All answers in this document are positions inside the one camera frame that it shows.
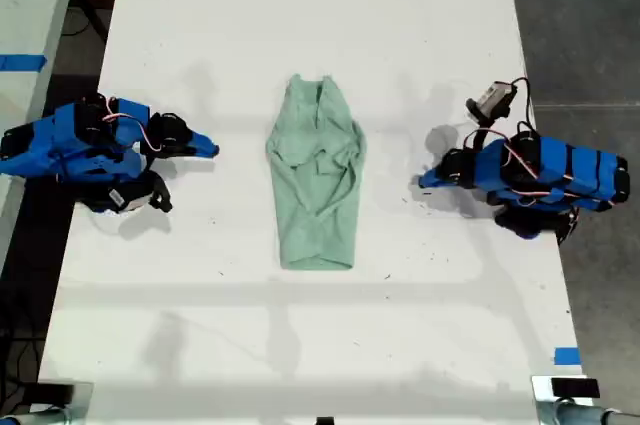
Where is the pale green T-shirt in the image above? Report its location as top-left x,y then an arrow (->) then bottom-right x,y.
265,73 -> 368,272

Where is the long blue tape strip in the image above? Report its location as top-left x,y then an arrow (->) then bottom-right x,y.
0,53 -> 48,73

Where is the white neighbouring table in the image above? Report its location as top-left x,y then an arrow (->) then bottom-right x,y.
0,0 -> 85,274

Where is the short blue tape strip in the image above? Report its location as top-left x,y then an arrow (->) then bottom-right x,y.
553,346 -> 582,367

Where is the small black box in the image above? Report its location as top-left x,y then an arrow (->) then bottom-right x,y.
550,378 -> 601,399
35,383 -> 77,404

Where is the metal table clamp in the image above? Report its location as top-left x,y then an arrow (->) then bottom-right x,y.
0,380 -> 95,425
530,373 -> 640,425

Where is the black camera stalk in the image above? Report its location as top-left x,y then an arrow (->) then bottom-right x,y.
462,114 -> 503,151

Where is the black camera box white label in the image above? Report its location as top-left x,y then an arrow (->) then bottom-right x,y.
102,170 -> 175,215

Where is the black camera box grey face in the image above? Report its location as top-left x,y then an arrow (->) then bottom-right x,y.
465,79 -> 520,122

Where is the black camera cable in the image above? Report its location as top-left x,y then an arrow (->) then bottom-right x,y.
508,76 -> 541,139

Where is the black floor cable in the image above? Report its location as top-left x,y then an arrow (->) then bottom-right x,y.
62,0 -> 110,44

